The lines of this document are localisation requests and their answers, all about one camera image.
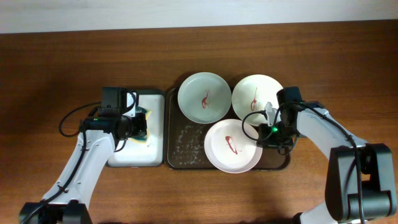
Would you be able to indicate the small white black-rimmed tray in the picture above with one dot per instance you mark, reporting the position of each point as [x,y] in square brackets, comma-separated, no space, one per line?
[146,151]

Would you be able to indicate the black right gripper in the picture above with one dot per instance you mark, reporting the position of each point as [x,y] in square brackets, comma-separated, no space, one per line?
[267,140]

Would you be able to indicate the green yellow sponge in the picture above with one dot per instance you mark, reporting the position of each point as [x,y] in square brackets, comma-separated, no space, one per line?
[147,112]

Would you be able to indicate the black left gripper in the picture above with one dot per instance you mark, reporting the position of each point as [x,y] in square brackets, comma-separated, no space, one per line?
[140,125]

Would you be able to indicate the large brown tray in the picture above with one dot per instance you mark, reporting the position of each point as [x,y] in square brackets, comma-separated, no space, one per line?
[184,148]

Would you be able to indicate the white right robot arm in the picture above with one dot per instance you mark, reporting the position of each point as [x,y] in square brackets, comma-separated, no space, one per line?
[360,183]

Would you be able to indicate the cream white plate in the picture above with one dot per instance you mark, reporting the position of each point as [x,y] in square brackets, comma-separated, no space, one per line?
[252,94]

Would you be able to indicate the pale green plate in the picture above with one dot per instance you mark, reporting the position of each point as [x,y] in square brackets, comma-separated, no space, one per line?
[204,97]

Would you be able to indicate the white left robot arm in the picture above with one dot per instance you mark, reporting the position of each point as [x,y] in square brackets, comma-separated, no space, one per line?
[69,198]

